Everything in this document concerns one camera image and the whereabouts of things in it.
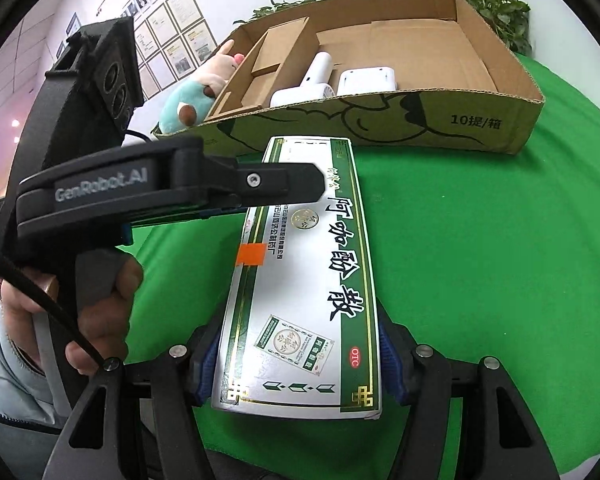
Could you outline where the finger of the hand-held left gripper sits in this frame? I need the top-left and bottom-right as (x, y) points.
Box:
(202, 156), (329, 211)

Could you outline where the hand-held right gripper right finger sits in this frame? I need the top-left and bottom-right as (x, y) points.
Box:
(377, 305), (561, 480)

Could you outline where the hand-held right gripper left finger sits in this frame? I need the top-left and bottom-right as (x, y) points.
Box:
(55, 327), (226, 480)

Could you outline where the green and white medicine box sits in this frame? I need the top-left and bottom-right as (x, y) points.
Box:
(211, 135), (383, 422)

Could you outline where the white cylindrical handheld appliance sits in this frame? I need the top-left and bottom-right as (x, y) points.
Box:
(270, 51), (337, 109)

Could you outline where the small brown cardboard box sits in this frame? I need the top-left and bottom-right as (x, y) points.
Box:
(203, 16), (323, 123)

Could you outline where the large cardboard box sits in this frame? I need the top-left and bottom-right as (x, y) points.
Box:
(152, 0), (546, 158)

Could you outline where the person's left forearm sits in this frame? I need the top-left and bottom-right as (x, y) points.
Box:
(0, 300), (76, 433)

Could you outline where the person's left hand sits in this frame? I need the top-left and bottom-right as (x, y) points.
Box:
(0, 255), (145, 376)

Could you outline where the pink and teal plush pig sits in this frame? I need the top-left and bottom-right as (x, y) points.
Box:
(158, 40), (245, 135)

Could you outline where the green tablecloth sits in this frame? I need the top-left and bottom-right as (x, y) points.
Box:
(125, 52), (600, 471)

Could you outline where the bushy green potted plant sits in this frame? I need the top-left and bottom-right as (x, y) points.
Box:
(234, 0), (317, 26)

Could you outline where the small-leaved green potted plant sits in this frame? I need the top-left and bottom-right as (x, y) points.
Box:
(425, 0), (533, 56)

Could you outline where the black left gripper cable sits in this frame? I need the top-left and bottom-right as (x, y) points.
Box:
(0, 242), (107, 367)

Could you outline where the row of framed wall certificates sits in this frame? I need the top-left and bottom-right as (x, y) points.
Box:
(55, 0), (218, 103)

